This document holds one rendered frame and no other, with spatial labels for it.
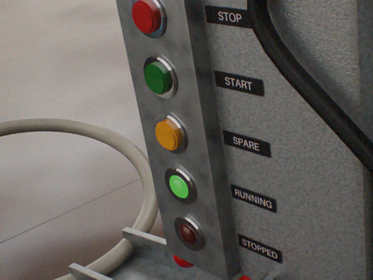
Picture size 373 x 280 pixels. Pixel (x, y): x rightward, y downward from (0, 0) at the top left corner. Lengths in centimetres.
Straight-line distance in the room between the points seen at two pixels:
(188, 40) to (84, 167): 302
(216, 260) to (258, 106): 17
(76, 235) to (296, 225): 247
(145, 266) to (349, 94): 67
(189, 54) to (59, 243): 249
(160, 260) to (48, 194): 232
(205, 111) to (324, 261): 15
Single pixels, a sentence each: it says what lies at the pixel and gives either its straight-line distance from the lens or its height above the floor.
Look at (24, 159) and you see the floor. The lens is 374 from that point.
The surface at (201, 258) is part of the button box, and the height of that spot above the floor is 125.
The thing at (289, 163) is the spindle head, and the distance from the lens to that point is 49.
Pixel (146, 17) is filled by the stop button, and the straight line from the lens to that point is 49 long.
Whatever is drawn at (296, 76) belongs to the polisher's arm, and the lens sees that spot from 42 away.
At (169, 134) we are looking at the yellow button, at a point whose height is 138.
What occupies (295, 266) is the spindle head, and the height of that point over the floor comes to 127.
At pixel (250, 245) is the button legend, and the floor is 127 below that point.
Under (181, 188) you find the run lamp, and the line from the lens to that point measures 56.
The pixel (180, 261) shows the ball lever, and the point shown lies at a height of 118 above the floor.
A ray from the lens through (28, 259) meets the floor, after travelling 290.
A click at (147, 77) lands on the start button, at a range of 52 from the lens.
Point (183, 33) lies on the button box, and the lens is 48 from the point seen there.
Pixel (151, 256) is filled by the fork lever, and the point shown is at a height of 99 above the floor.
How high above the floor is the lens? 162
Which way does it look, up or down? 27 degrees down
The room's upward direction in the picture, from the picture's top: 10 degrees counter-clockwise
